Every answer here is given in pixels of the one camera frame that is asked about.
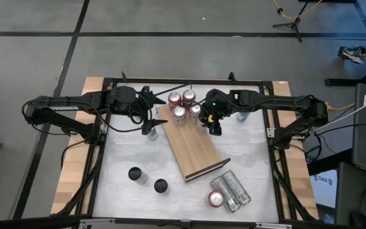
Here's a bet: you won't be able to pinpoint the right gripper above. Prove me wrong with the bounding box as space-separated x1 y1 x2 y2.
201 88 231 137

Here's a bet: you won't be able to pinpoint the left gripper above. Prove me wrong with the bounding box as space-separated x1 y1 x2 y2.
108 85 168 136

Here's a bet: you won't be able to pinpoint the orange Fanta soda can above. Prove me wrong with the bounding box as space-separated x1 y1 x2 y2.
182 88 197 109
167 91 182 111

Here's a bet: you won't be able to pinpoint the silver Diet Coke can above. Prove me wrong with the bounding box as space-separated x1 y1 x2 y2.
172 105 187 127
188 104 202 125

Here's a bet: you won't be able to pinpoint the silver slim beverage can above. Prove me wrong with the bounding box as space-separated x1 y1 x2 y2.
221 169 252 206
210 176 241 213

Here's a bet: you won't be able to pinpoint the white black-lidded Celsius can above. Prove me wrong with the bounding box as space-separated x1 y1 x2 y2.
128 166 148 185

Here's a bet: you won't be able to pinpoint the red soda can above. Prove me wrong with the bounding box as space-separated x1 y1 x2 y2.
207 190 224 208

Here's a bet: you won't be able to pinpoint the white palm-print Celsius can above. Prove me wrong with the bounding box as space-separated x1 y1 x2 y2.
153 178 170 195

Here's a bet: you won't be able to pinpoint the white printed paper sheet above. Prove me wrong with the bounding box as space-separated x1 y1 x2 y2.
309 168 338 209

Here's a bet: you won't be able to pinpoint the black tripod stand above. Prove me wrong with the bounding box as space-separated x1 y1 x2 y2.
271 0 311 43

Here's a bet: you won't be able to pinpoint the person's shoe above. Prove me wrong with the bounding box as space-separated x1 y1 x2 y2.
337 44 366 65

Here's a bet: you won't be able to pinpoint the wooden shelf black metal frame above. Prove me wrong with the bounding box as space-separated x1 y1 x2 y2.
153 83 232 183

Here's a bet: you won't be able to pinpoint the black floor cables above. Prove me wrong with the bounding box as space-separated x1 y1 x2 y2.
300 133 336 163

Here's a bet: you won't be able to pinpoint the yellow floor cable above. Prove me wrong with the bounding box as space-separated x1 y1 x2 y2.
271 0 323 20

